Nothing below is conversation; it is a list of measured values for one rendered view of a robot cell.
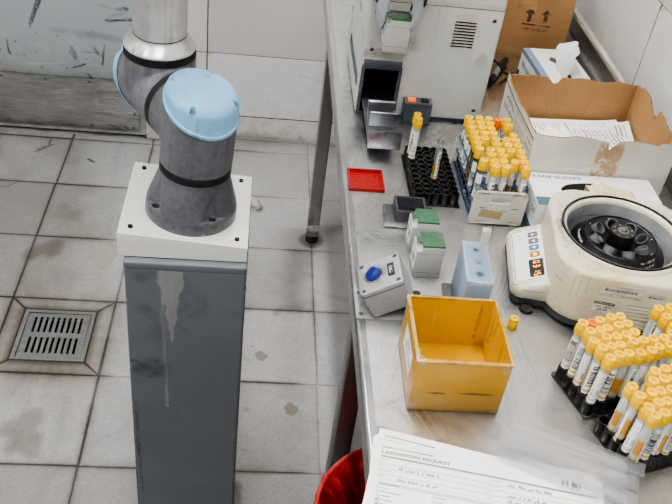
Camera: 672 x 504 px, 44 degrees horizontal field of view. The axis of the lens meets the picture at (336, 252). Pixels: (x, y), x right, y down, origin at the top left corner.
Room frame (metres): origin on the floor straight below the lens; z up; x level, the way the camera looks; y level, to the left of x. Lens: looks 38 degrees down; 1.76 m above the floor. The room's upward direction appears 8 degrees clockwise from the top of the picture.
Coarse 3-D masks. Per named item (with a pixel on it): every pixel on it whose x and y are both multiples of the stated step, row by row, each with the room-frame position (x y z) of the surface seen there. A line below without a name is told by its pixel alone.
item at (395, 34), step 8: (384, 24) 1.52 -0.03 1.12; (392, 24) 1.50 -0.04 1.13; (400, 24) 1.50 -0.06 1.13; (408, 24) 1.50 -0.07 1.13; (384, 32) 1.50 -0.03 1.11; (392, 32) 1.50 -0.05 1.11; (400, 32) 1.50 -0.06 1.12; (408, 32) 1.50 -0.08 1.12; (384, 40) 1.50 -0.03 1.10; (392, 40) 1.50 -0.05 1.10; (400, 40) 1.50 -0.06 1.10; (384, 48) 1.50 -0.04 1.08; (392, 48) 1.50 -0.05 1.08; (400, 48) 1.50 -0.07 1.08
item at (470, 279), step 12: (468, 252) 1.04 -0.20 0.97; (456, 264) 1.06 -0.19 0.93; (468, 264) 1.01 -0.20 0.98; (480, 264) 1.01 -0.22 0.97; (456, 276) 1.04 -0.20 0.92; (468, 276) 0.98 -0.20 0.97; (480, 276) 0.98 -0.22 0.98; (492, 276) 0.99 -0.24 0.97; (444, 288) 1.05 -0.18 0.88; (456, 288) 1.02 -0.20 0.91; (468, 288) 0.97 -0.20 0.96; (480, 288) 0.97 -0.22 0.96; (492, 288) 0.97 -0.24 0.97
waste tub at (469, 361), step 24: (408, 312) 0.90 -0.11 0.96; (432, 312) 0.92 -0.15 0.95; (456, 312) 0.93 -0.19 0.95; (480, 312) 0.93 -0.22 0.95; (408, 336) 0.87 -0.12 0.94; (432, 336) 0.92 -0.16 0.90; (456, 336) 0.93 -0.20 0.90; (480, 336) 0.93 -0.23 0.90; (504, 336) 0.86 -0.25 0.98; (408, 360) 0.84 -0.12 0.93; (432, 360) 0.79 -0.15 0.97; (456, 360) 0.89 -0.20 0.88; (480, 360) 0.90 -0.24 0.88; (504, 360) 0.83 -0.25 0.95; (408, 384) 0.81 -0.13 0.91; (432, 384) 0.79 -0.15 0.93; (456, 384) 0.80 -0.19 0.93; (480, 384) 0.80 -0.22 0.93; (504, 384) 0.81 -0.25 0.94; (408, 408) 0.79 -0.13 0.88; (432, 408) 0.80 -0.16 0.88; (456, 408) 0.80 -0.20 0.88; (480, 408) 0.80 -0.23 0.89
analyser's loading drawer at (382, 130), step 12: (372, 96) 1.62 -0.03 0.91; (384, 96) 1.63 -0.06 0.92; (372, 108) 1.54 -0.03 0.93; (384, 108) 1.54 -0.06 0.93; (372, 120) 1.49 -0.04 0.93; (384, 120) 1.50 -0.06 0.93; (396, 120) 1.50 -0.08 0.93; (372, 132) 1.44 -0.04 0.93; (384, 132) 1.44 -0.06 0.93; (396, 132) 1.45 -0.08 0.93; (372, 144) 1.44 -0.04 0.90; (384, 144) 1.44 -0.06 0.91; (396, 144) 1.45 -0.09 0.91
